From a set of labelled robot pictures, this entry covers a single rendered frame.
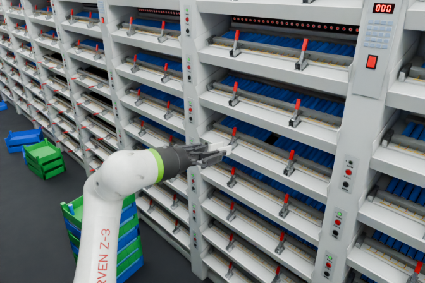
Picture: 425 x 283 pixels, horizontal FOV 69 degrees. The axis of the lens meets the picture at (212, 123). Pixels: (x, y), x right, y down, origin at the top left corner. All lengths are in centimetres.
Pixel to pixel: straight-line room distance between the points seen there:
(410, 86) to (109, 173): 75
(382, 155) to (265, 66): 43
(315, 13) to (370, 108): 29
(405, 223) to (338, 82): 44
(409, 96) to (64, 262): 201
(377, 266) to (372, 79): 59
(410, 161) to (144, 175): 68
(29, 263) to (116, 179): 164
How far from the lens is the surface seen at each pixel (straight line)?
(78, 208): 180
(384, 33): 86
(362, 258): 118
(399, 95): 88
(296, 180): 111
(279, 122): 106
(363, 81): 89
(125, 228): 181
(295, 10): 96
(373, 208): 106
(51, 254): 233
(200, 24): 125
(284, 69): 99
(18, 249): 247
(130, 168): 74
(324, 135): 101
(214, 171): 145
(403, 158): 96
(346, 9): 89
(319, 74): 95
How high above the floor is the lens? 155
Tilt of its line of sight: 25 degrees down
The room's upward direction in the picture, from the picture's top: straight up
